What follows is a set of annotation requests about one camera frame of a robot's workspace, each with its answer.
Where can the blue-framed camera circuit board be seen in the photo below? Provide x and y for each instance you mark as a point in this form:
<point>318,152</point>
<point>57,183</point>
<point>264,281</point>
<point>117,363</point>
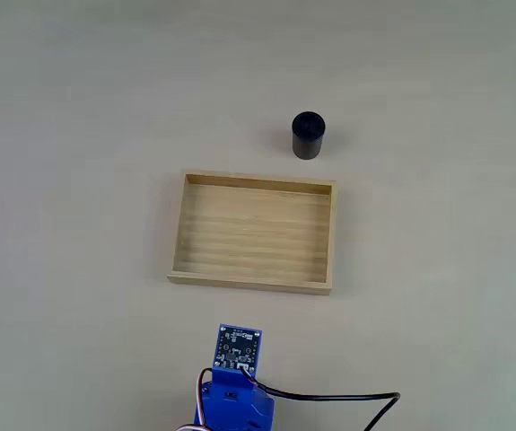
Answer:
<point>238,348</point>

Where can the black plastic cylinder canister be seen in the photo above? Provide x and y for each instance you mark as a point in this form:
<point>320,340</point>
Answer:
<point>309,137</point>

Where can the shallow wooden box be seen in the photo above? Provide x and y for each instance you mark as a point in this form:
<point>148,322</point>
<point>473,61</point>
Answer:
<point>248,233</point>

